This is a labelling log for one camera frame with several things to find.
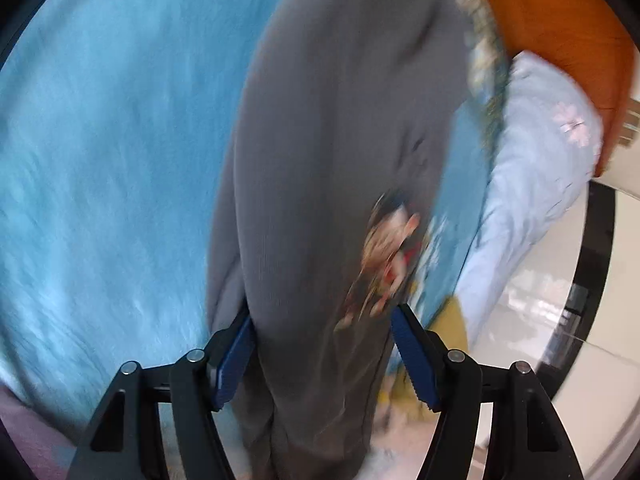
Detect white glossy wardrobe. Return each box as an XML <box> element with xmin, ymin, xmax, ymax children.
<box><xmin>470</xmin><ymin>180</ymin><xmax>640</xmax><ymax>480</ymax></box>

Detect olive yellow knitted sweater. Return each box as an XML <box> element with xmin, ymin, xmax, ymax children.
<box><xmin>380</xmin><ymin>295</ymin><xmax>471</xmax><ymax>411</ymax></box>

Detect grey pants with cartoon print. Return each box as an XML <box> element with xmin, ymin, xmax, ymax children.
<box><xmin>205</xmin><ymin>0</ymin><xmax>476</xmax><ymax>480</ymax></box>

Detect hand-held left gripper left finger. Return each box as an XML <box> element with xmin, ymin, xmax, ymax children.
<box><xmin>65</xmin><ymin>310</ymin><xmax>254</xmax><ymax>480</ymax></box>

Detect black glossy wardrobe strip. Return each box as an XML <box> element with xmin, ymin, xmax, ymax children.
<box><xmin>540</xmin><ymin>185</ymin><xmax>618</xmax><ymax>401</ymax></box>

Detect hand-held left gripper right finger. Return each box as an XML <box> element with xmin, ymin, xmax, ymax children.
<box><xmin>391</xmin><ymin>304</ymin><xmax>583</xmax><ymax>480</ymax></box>

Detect light blue floral quilt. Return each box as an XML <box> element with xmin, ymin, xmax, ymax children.
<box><xmin>452</xmin><ymin>52</ymin><xmax>606</xmax><ymax>356</ymax></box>

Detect orange wooden headboard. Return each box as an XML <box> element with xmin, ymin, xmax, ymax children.
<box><xmin>467</xmin><ymin>0</ymin><xmax>640</xmax><ymax>176</ymax></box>

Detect mauve cloth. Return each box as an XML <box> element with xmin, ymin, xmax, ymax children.
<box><xmin>0</xmin><ymin>380</ymin><xmax>76</xmax><ymax>480</ymax></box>

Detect teal floral bed blanket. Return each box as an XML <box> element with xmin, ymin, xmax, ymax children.
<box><xmin>0</xmin><ymin>0</ymin><xmax>513</xmax><ymax>480</ymax></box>

